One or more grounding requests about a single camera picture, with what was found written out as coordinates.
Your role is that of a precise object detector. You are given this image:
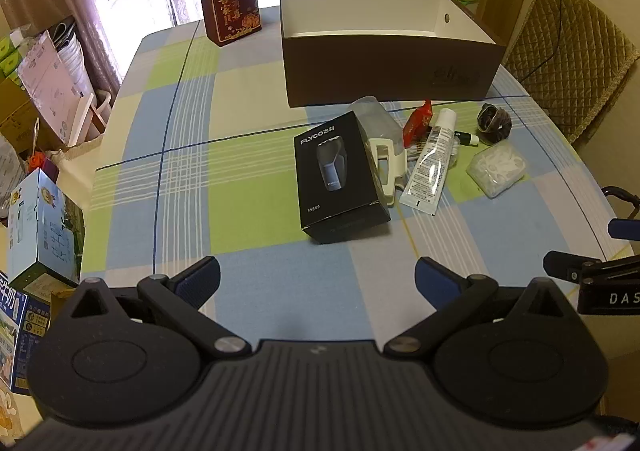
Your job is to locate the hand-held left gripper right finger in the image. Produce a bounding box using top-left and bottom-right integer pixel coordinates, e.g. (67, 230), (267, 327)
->
(382, 256), (576, 360)

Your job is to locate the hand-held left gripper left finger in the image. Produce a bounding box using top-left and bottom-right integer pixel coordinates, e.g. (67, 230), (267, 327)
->
(60, 256), (252, 360)

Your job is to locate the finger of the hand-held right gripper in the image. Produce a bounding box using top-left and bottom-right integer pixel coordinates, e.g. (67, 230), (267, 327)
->
(607, 218), (640, 243)
(543, 251), (640, 283)

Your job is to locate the white squeeze tube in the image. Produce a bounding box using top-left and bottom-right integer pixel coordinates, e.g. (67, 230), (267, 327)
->
(399, 108), (458, 214)

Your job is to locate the black shaver box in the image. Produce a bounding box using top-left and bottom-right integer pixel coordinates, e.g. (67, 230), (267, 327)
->
(294, 110), (392, 245)

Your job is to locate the brown storage box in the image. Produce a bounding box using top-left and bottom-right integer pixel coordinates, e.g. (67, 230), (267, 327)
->
(279, 0), (512, 109)

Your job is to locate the checkered cloth desktop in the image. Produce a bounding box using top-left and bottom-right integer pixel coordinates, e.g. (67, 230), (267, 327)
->
(80, 6), (632, 347)

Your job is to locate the black metal bar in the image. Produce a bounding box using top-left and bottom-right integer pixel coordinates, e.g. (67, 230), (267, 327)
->
(601, 186), (640, 220)

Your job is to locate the red snack packet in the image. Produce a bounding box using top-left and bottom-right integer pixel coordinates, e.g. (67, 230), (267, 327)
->
(402, 99), (434, 149)

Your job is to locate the dark round wrapped ball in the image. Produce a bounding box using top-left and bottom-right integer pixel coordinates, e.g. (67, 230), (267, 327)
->
(475, 103), (513, 146)

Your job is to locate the light blue carton box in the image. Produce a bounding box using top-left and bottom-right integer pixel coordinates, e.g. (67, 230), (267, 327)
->
(7, 168), (87, 290)

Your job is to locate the quilted cushion chair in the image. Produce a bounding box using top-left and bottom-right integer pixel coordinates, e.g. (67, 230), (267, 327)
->
(500, 0), (640, 148)

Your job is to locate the blue milk carton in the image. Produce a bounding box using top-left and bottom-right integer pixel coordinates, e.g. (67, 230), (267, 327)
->
(0, 271), (57, 393)

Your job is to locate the brown cardboard box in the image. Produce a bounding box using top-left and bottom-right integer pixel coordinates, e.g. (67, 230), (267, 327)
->
(0, 79), (51, 154)

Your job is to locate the pink paper bag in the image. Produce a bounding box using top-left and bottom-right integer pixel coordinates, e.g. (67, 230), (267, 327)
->
(17, 30), (97, 148)

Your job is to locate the red gift bag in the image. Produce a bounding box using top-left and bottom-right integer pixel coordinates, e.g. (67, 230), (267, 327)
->
(198, 0), (263, 48)

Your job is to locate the black power cable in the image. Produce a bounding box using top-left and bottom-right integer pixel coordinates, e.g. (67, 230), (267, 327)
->
(517, 0), (583, 82)

